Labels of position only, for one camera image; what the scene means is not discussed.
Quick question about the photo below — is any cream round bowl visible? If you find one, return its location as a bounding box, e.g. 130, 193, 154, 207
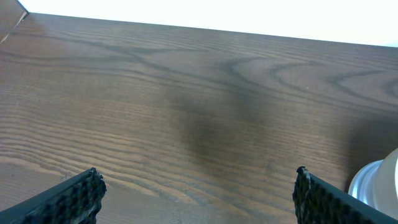
373, 149, 397, 219

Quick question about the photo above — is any white digital kitchen scale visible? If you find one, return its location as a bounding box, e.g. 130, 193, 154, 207
348, 160, 382, 208

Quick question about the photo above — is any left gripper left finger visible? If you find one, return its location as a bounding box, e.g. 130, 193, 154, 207
1, 167, 106, 224

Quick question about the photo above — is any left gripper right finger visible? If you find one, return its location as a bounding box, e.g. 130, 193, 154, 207
292, 166, 397, 224

